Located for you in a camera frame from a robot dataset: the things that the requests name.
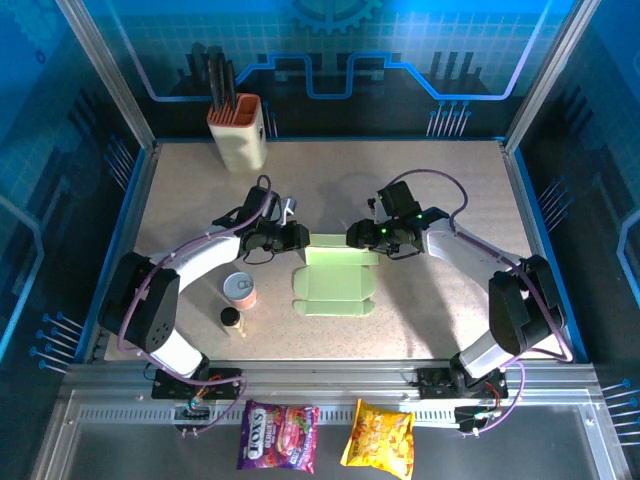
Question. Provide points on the green paper box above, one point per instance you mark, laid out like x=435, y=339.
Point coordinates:
x=335, y=280

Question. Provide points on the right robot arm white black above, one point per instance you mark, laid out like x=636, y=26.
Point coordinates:
x=520, y=310

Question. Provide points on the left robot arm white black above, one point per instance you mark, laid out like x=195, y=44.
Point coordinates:
x=160, y=310

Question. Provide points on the pink tin can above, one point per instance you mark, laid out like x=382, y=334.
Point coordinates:
x=241, y=290

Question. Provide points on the small bottle black cap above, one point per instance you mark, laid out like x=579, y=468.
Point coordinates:
x=232, y=320

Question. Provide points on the beige knife block orange top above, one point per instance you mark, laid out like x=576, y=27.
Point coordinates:
x=242, y=145

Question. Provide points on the purple candy bag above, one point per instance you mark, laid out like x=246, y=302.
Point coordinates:
x=277, y=435

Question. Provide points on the yellow snack bag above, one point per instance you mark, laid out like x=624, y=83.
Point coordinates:
x=380, y=440

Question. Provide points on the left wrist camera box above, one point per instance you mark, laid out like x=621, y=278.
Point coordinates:
x=257, y=202

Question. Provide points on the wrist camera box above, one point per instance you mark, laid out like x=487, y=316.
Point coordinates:
x=397, y=197
x=257, y=202

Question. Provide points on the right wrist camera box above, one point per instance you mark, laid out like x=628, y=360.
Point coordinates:
x=397, y=197

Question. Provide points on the aluminium frame rail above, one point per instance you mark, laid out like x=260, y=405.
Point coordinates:
x=325, y=375

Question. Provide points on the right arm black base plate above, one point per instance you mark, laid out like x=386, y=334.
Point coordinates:
x=435, y=385

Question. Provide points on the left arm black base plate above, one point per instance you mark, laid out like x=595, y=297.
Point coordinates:
x=220, y=385

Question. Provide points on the aluminium frame post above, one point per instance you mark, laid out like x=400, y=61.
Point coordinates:
x=107, y=75
x=548, y=75

